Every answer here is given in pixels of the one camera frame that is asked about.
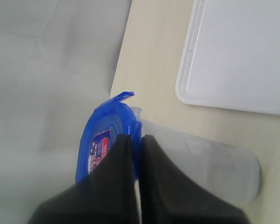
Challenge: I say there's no blue plastic lid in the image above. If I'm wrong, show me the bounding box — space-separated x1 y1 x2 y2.
75 91 142 183

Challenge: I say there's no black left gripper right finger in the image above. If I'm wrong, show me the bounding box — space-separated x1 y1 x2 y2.
139 136 249 224

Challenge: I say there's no tall clear plastic container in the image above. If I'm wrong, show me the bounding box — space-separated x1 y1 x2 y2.
132 107 262 204

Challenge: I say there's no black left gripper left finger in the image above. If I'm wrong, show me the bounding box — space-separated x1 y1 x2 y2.
28 135 139 224

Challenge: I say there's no white rectangular plastic tray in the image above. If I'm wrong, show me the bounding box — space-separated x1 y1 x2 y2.
175 0 280 115

